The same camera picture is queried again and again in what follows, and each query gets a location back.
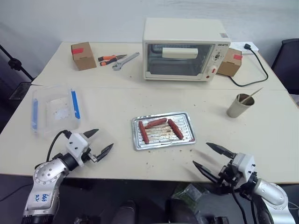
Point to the black chair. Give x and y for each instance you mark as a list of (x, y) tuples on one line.
[(287, 63)]

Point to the cream toaster oven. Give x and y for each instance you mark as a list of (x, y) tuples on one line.
[(182, 28)]

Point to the red brown sausage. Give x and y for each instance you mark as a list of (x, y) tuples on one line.
[(143, 131), (155, 123), (175, 129)]

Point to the dark rounded shape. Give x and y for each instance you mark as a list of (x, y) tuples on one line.
[(126, 212)]

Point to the silver adjustable wrench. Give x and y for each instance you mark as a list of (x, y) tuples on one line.
[(126, 59)]

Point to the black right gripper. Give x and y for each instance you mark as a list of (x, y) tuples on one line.
[(227, 178)]

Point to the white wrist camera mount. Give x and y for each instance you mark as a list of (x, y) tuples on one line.
[(245, 163), (76, 141)]

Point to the dark floor plate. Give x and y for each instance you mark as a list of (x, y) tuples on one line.
[(19, 91)]

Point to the black tripod stand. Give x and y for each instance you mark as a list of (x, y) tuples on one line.
[(15, 63)]

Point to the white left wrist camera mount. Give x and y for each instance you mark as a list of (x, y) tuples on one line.
[(76, 141)]

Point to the white power strip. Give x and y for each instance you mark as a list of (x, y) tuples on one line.
[(238, 45)]

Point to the beige paper cup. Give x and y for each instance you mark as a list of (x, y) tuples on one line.
[(236, 109)]

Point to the clear plastic box blue latches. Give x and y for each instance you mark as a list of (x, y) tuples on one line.
[(58, 109)]

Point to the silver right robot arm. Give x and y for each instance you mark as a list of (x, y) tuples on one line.
[(271, 193)]

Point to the green speckled object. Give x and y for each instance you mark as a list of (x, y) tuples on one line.
[(188, 192)]

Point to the cardboard box with red tape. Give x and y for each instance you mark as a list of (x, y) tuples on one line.
[(230, 65), (84, 58)]

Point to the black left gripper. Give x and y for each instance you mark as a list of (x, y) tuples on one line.
[(90, 156)]

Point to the silver metal baking tray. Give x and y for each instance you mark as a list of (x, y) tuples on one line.
[(163, 136)]

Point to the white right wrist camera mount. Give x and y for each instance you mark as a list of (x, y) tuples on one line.
[(245, 163)]

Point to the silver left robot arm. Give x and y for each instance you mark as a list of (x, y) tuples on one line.
[(44, 175)]

